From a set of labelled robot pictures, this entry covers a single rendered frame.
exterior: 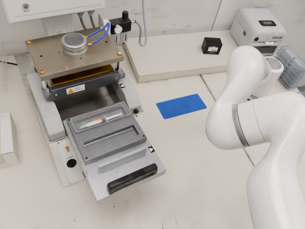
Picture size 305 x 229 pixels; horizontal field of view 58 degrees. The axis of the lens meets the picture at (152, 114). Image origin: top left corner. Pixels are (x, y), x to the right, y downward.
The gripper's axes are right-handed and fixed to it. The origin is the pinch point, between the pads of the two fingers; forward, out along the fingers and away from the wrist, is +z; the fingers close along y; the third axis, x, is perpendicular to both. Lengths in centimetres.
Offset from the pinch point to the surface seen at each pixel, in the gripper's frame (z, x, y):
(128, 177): -19, 62, 2
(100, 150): -18, 62, 14
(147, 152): -15, 50, 6
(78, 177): 5, 67, 21
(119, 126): -18, 52, 18
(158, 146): 6.8, 33.8, 14.3
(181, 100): 6.6, 7.4, 26.2
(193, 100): 6.6, 2.4, 22.9
